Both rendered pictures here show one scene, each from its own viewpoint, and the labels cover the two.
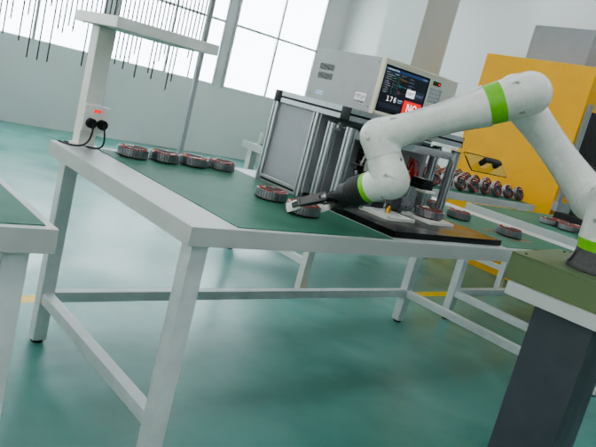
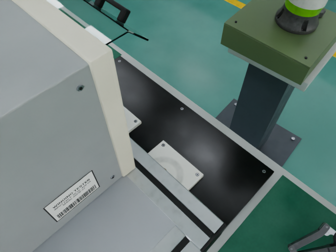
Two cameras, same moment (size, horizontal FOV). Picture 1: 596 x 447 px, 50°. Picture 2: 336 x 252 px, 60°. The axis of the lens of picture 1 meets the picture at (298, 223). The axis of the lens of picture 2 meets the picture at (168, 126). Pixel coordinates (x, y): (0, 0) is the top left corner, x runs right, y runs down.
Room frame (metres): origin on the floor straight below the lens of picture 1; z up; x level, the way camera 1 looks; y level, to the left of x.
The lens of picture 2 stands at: (2.35, 0.02, 1.47)
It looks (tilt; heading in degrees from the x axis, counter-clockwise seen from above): 55 degrees down; 267
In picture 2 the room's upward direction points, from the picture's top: straight up
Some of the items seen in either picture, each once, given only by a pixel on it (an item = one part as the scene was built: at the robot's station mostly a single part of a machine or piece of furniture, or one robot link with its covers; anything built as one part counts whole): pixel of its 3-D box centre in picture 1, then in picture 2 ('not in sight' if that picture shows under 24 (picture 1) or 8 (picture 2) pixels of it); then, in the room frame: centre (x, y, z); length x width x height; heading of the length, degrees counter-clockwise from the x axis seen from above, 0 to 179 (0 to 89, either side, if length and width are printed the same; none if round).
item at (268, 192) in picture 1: (271, 193); not in sight; (2.18, 0.11, 0.77); 0.11 x 0.11 x 0.04
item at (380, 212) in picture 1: (387, 214); (163, 175); (2.35, -0.31, 0.78); 0.15 x 0.15 x 0.01; 42
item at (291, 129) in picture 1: (287, 147); not in sight; (2.51, 0.11, 0.91); 0.28 x 0.03 x 0.32; 42
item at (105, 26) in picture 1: (134, 93); not in sight; (2.25, 0.66, 0.98); 0.37 x 0.35 x 0.46; 132
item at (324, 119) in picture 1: (371, 164); not in sight; (2.62, -0.23, 0.92); 0.66 x 0.01 x 0.30; 132
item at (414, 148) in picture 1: (406, 146); not in sight; (2.50, -0.33, 1.03); 0.62 x 0.01 x 0.03; 132
